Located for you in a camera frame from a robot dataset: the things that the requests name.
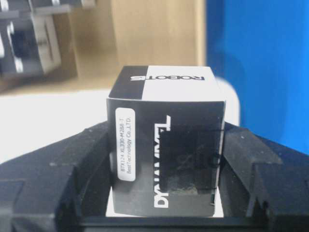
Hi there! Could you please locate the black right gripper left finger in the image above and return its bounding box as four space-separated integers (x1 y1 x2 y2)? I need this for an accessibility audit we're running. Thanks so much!
0 122 111 232

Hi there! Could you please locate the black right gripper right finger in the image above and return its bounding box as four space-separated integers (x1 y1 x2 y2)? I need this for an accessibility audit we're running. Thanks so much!
219 123 309 232

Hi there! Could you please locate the black dynamixel box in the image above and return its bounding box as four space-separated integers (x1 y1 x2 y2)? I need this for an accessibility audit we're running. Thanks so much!
0 0 61 80
107 66 225 217

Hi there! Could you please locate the open brown cardboard box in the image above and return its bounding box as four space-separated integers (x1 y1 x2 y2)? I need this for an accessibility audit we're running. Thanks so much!
0 0 206 95

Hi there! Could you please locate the white plastic tray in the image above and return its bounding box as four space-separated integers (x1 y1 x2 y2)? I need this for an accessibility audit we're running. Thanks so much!
0 77 240 218

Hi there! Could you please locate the blue table cloth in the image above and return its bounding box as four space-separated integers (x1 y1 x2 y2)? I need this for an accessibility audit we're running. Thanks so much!
205 0 309 153

